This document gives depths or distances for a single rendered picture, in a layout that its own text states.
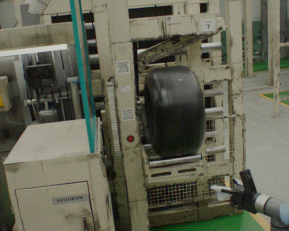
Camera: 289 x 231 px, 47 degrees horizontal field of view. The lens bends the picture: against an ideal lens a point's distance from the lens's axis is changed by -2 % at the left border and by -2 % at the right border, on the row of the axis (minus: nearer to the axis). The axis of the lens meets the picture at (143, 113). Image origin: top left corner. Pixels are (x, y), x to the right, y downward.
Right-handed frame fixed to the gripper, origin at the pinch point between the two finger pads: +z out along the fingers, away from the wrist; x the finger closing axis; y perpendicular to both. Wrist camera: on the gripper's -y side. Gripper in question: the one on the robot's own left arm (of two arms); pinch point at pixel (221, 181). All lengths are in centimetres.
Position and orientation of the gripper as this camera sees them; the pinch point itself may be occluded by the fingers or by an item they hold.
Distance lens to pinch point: 155.2
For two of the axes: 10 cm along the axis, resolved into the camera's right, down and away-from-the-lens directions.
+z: -6.0, -1.6, 7.9
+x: 8.0, -1.0, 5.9
